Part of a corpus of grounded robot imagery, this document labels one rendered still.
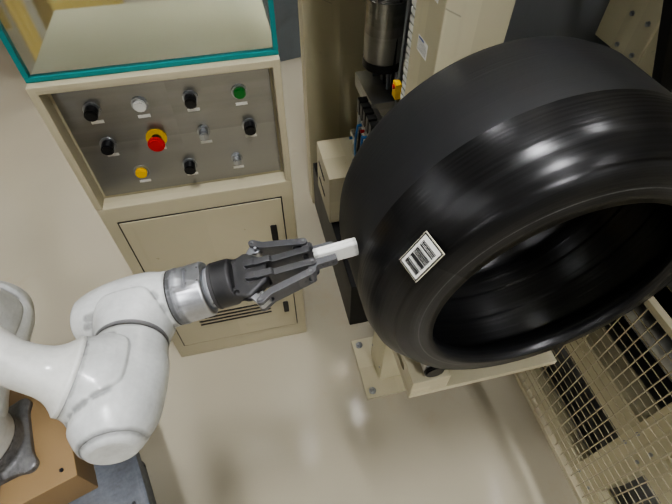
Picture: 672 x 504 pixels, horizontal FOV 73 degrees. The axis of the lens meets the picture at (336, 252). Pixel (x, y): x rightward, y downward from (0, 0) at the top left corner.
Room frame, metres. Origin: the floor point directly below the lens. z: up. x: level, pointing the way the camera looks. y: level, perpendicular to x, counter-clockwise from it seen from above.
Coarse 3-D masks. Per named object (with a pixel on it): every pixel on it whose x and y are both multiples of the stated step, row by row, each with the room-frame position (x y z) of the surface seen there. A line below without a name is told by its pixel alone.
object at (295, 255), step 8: (304, 248) 0.46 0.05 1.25; (312, 248) 0.46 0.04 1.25; (264, 256) 0.45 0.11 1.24; (272, 256) 0.45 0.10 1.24; (280, 256) 0.45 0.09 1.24; (288, 256) 0.45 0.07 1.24; (296, 256) 0.45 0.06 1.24; (304, 256) 0.46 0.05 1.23; (248, 264) 0.43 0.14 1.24; (256, 264) 0.43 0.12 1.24; (272, 264) 0.44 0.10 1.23; (280, 264) 0.44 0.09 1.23
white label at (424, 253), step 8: (424, 232) 0.39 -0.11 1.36; (424, 240) 0.38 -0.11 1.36; (432, 240) 0.38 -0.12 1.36; (416, 248) 0.38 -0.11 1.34; (424, 248) 0.38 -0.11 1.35; (432, 248) 0.37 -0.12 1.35; (440, 248) 0.37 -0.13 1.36; (408, 256) 0.38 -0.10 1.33; (416, 256) 0.37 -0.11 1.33; (424, 256) 0.37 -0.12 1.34; (432, 256) 0.36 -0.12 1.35; (440, 256) 0.36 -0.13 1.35; (408, 264) 0.37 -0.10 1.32; (416, 264) 0.37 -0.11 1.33; (424, 264) 0.36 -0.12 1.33; (432, 264) 0.36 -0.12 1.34; (408, 272) 0.37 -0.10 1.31; (416, 272) 0.36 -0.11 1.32; (424, 272) 0.35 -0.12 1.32; (416, 280) 0.35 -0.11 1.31
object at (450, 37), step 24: (432, 0) 0.83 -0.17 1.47; (456, 0) 0.78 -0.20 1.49; (480, 0) 0.79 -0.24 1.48; (504, 0) 0.80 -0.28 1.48; (432, 24) 0.82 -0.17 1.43; (456, 24) 0.79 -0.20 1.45; (480, 24) 0.80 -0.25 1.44; (504, 24) 0.81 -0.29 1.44; (432, 48) 0.80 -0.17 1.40; (456, 48) 0.79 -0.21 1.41; (480, 48) 0.80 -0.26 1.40; (408, 72) 0.89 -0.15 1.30; (432, 72) 0.79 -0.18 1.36; (384, 360) 0.78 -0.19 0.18
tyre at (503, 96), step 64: (512, 64) 0.59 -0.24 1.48; (576, 64) 0.58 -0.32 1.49; (384, 128) 0.59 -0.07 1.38; (448, 128) 0.51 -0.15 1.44; (512, 128) 0.47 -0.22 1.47; (576, 128) 0.45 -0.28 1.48; (640, 128) 0.45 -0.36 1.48; (384, 192) 0.48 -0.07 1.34; (448, 192) 0.42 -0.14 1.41; (512, 192) 0.40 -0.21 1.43; (576, 192) 0.40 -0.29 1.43; (640, 192) 0.41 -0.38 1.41; (384, 256) 0.40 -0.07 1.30; (448, 256) 0.37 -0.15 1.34; (512, 256) 0.68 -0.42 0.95; (576, 256) 0.62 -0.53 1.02; (640, 256) 0.55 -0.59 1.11; (384, 320) 0.37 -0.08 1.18; (448, 320) 0.52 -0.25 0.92; (512, 320) 0.52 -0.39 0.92; (576, 320) 0.46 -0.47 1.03
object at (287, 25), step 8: (280, 0) 3.39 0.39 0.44; (288, 0) 3.41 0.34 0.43; (296, 0) 3.44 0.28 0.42; (280, 8) 3.38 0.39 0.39; (288, 8) 3.41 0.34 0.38; (296, 8) 3.44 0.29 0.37; (280, 16) 3.38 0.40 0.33; (288, 16) 3.41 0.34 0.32; (296, 16) 3.44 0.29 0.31; (280, 24) 3.38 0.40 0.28; (288, 24) 3.41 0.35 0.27; (296, 24) 3.43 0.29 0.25; (280, 32) 3.38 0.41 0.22; (288, 32) 3.40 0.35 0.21; (296, 32) 3.43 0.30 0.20; (280, 40) 3.37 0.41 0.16; (288, 40) 3.40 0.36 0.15; (296, 40) 3.43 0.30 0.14; (280, 48) 3.37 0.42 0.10; (288, 48) 3.40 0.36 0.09; (296, 48) 3.43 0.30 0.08; (280, 56) 3.37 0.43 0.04; (288, 56) 3.40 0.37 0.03; (296, 56) 3.43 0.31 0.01
